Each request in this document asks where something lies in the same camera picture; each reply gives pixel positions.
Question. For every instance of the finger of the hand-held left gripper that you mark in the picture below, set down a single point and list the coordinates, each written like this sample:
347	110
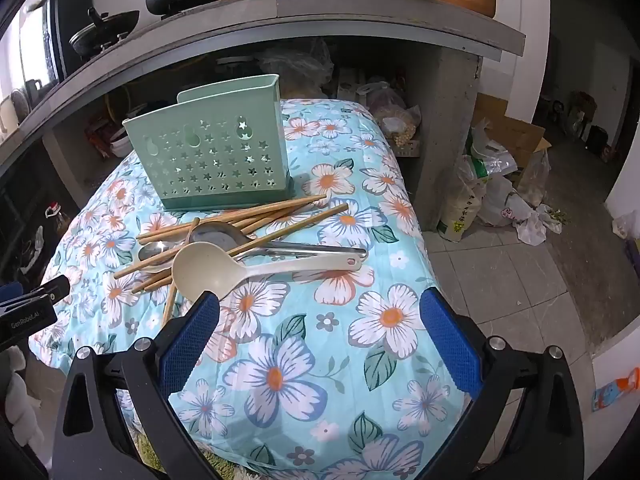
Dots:
10	292
50	290

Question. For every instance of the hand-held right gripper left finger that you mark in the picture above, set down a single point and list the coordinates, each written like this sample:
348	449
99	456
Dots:
190	340

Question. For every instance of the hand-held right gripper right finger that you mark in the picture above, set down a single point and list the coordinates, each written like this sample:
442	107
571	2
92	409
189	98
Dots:
450	345

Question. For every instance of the small metal spoon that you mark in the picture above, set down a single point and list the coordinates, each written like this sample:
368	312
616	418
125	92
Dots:
157	250

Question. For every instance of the large metal spoon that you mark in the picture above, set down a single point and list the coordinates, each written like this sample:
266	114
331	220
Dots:
220	235

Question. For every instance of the pile of wooden chopsticks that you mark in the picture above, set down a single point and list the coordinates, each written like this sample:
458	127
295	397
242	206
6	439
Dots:
300	224

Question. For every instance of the green perforated utensil holder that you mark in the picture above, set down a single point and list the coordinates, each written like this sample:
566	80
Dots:
210	160

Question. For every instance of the person's left hand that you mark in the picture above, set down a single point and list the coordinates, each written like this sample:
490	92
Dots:
15	390

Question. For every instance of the cooking oil bottle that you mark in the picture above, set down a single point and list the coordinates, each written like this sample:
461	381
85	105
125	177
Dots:
59	217

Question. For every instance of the floral blue quilt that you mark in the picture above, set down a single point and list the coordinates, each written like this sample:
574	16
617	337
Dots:
300	360

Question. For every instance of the green shaggy rug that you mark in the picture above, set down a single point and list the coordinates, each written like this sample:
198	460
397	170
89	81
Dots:
150	452

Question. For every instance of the white rice sack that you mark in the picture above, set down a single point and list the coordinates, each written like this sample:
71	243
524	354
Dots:
460	207

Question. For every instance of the crumpled white plastic bag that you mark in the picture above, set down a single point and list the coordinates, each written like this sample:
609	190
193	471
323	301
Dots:
537	225

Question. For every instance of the red plastic bag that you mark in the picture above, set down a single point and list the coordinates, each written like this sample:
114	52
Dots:
99	140

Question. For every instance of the stack of white bowls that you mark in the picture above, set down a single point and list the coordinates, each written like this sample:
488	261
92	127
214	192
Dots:
120	144

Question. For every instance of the orange and blue packet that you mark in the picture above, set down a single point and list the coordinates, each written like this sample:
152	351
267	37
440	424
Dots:
615	390

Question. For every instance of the clear bag with contents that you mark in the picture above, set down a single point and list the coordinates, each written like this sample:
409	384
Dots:
532	177

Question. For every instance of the green printed plastic bag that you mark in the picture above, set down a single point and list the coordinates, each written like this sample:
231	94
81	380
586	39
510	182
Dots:
492	157

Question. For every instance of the brown cardboard box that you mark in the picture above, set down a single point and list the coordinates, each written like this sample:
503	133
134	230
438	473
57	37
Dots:
520	135

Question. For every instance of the plastic bag of nuts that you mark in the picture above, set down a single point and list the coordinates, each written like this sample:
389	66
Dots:
395	117

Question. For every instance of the black kitchen appliance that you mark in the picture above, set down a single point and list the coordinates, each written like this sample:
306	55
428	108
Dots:
65	25

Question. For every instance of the black wok with lid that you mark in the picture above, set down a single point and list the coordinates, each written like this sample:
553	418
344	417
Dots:
105	30

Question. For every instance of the clear plastic bag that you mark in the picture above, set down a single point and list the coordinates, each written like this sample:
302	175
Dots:
295	67

